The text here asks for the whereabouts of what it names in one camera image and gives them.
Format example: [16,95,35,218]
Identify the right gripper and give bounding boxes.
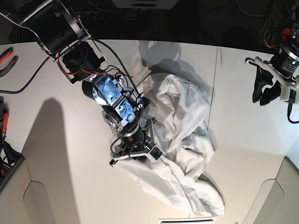
[109,123,152,163]

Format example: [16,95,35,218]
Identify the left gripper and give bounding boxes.
[252,45,299,106]

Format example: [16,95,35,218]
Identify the white t-shirt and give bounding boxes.
[115,73,225,217]

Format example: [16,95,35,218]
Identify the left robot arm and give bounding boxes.
[245,0,299,106]

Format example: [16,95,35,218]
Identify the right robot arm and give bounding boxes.
[0,0,156,165]

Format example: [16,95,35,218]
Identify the white speaker box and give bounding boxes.
[112,0,178,10]

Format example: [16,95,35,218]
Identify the orange grey pliers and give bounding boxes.
[0,46,19,79]

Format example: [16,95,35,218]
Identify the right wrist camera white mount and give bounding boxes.
[108,118,163,168]

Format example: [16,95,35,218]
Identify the black cable on table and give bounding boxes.
[0,56,51,95]

